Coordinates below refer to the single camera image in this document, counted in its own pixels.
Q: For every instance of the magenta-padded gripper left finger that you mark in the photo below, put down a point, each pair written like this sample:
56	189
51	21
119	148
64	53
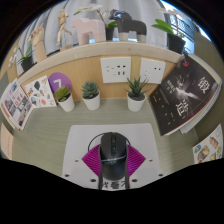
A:
90	160

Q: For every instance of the colourful illustrated card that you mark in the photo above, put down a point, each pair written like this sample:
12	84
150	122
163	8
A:
208	148

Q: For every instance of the purple round number sticker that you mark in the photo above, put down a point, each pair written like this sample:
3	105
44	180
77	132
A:
60	80

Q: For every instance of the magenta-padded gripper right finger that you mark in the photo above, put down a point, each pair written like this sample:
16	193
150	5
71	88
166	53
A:
136	160

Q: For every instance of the wooden artist mannequin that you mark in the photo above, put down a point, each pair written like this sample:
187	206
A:
62	25

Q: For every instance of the window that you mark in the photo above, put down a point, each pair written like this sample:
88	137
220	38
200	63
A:
186	25

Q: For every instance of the pink horse figure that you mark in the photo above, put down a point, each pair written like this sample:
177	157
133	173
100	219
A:
88	28

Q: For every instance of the black cover book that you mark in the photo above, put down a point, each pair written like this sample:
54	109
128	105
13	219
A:
183	96

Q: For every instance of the black horse figure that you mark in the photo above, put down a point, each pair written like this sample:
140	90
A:
130	25

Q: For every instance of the white wall socket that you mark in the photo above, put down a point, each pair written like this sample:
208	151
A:
152	70
116	70

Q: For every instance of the wooden desk shelf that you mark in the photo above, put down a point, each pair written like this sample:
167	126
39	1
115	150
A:
83	66

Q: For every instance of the grey curtain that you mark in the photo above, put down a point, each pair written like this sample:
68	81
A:
50	26

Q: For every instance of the white sticker sheet card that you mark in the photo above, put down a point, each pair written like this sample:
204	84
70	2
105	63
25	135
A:
40	92

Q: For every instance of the black computer mouse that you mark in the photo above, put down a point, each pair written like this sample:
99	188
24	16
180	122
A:
113	155

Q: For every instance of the small succulent in white pot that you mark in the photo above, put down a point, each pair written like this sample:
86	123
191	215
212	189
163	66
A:
136	103
67	104
91	101

